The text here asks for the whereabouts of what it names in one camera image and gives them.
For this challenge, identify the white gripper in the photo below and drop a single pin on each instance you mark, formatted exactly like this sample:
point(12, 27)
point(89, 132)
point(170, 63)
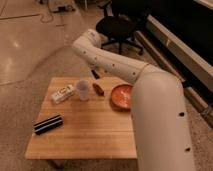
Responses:
point(94, 71)

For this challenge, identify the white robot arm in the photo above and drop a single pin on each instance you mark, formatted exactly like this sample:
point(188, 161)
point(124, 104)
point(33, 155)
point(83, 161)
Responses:
point(160, 121)

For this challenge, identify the white ceramic cup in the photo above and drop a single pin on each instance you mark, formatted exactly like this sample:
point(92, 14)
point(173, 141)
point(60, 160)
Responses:
point(82, 88)

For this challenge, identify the brown small object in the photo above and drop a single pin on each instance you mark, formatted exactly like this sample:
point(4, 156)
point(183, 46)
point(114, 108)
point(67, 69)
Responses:
point(99, 91)

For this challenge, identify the white box with print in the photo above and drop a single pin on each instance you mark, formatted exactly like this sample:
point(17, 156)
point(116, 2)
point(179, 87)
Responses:
point(62, 94)

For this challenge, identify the orange bowl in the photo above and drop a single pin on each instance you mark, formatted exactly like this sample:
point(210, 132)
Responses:
point(121, 96)

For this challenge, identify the black office chair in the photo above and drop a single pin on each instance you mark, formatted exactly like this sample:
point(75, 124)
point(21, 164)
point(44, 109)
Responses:
point(122, 18)

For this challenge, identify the wooden table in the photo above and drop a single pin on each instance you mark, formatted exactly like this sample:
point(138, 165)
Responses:
point(91, 129)

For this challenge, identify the black white striped case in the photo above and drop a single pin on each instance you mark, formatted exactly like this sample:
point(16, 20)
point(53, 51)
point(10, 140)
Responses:
point(48, 124)

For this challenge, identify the device on floor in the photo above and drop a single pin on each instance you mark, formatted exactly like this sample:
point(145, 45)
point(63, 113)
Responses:
point(60, 5)

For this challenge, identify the long bench ledge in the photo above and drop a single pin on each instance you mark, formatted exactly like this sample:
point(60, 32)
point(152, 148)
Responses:
point(176, 57)

